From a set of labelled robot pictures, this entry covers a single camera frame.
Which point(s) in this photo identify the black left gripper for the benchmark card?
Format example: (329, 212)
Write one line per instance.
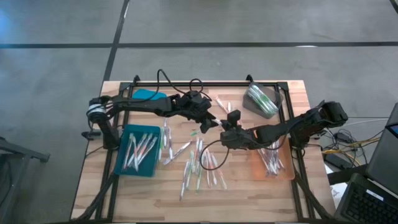
(192, 107)

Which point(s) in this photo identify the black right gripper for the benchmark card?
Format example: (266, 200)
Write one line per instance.
(237, 138)

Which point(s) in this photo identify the purple white toothbrush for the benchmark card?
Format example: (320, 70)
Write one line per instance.
(184, 183)
(273, 166)
(264, 158)
(177, 153)
(270, 161)
(165, 132)
(280, 158)
(218, 121)

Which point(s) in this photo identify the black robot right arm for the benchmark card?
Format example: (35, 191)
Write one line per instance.
(295, 127)

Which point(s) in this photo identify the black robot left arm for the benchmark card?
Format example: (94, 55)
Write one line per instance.
(140, 104)

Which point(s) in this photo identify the grey plastic bin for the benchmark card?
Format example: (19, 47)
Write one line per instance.
(247, 104)

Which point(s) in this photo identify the blue oval lid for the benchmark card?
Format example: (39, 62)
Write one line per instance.
(146, 93)

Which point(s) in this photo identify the orange translucent plastic bin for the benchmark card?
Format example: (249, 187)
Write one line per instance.
(287, 168)

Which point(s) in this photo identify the teal plastic bin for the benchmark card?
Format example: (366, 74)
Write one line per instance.
(121, 168)

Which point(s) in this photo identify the black power strip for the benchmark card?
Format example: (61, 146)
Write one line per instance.
(337, 160)

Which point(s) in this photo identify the black power adapter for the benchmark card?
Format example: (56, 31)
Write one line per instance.
(343, 137)

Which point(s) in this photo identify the white paper sheet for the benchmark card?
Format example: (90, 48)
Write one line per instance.
(337, 189)

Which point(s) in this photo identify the black desk leg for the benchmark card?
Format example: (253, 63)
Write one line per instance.
(345, 175)

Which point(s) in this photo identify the black laptop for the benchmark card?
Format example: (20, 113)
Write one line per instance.
(363, 208)

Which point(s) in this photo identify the grey open laptop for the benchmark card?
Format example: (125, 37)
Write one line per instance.
(382, 155)

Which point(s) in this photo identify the black floor stand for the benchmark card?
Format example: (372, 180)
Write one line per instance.
(18, 152)

